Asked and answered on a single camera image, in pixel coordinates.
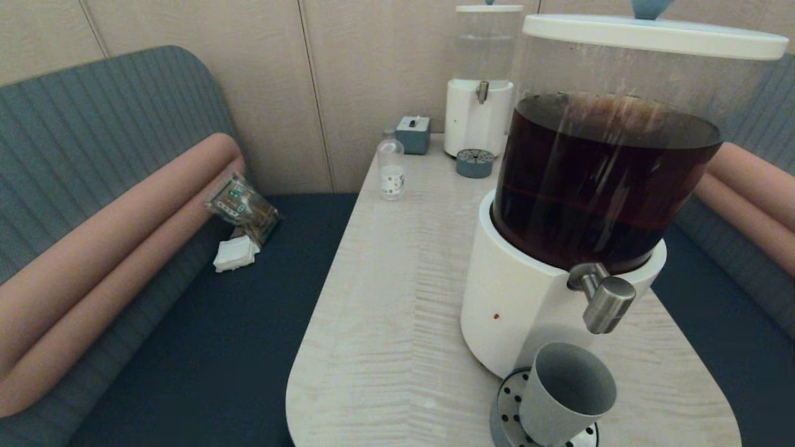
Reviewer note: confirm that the grey plastic cup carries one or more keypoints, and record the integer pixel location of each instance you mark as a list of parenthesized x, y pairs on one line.
[(559, 403)]

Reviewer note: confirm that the small silver dispenser tap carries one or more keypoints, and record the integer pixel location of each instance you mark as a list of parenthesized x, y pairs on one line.
[(482, 92)]

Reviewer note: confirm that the pink bolster cushion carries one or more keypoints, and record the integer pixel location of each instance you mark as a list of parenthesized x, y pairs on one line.
[(758, 231), (93, 329), (764, 181), (124, 230)]

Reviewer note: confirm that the white folded napkins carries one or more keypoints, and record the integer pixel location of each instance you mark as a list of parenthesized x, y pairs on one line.
[(235, 254)]

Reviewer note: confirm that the large tea dispenser white base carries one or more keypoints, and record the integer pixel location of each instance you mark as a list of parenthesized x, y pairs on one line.
[(515, 298)]

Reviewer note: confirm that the large silver dispenser tap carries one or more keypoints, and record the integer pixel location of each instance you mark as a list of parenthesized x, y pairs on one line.
[(605, 303)]

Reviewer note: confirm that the large blue perforated drip tray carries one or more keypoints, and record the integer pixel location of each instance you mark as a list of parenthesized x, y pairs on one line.
[(506, 403)]

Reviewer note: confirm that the clear plastic bottle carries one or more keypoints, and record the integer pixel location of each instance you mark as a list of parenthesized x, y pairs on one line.
[(390, 175)]

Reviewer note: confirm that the clear snack packet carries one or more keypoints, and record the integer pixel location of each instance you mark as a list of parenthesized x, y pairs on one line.
[(242, 206)]

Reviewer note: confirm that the small water dispenser white base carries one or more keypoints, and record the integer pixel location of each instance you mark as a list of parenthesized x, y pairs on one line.
[(475, 124)]

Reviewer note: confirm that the small white dispenser lid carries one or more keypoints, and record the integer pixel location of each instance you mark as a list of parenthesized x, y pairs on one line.
[(489, 9)]

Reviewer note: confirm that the large white dispenser lid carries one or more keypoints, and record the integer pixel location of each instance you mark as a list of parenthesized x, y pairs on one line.
[(652, 36)]

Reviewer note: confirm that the blue-grey small box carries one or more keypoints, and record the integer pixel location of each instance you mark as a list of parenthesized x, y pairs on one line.
[(412, 135)]

